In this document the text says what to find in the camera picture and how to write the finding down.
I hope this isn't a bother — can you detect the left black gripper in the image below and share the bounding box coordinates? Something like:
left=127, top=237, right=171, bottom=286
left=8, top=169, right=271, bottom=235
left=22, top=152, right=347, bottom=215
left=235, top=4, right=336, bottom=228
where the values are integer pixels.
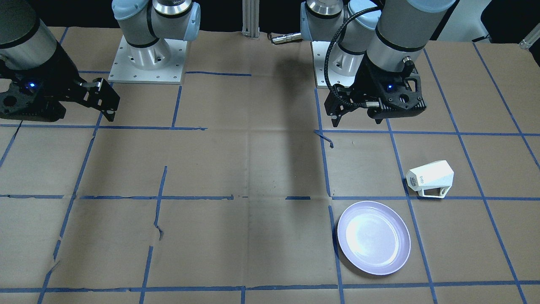
left=326, top=56, right=427, bottom=128

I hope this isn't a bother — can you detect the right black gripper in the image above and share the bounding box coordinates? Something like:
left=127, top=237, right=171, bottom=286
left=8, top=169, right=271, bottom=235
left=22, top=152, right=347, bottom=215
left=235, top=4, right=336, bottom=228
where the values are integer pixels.
left=0, top=43, right=120, bottom=122

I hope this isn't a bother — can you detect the white faceted cup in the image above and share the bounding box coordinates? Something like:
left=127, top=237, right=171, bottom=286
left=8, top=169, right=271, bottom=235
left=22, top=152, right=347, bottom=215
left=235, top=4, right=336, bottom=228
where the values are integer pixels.
left=405, top=160, right=454, bottom=199

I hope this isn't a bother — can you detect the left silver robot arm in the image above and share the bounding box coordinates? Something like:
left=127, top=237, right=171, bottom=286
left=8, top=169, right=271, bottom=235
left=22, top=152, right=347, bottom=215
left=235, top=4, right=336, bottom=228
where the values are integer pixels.
left=300, top=0, right=454, bottom=127

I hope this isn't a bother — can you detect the lavender plate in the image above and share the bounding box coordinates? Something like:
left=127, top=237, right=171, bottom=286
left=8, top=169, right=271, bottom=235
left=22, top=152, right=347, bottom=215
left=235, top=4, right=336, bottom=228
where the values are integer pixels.
left=336, top=201, right=412, bottom=276

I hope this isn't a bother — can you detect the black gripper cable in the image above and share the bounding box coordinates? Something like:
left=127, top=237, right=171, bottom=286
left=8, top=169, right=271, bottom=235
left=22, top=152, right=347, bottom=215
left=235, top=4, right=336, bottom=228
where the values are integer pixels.
left=324, top=5, right=385, bottom=106

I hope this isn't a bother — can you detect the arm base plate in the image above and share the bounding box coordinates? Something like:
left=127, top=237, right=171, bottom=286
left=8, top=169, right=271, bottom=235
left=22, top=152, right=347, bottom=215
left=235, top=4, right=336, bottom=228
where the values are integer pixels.
left=311, top=37, right=372, bottom=89
left=108, top=37, right=189, bottom=85

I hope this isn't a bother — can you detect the silver cable connector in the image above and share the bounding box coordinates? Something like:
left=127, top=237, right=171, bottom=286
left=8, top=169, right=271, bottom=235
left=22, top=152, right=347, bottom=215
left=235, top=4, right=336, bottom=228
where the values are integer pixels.
left=267, top=33, right=302, bottom=45

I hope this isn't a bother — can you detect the aluminium frame post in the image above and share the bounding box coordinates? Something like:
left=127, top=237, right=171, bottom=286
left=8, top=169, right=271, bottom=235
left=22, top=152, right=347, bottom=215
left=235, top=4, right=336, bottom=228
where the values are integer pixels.
left=241, top=0, right=260, bottom=40

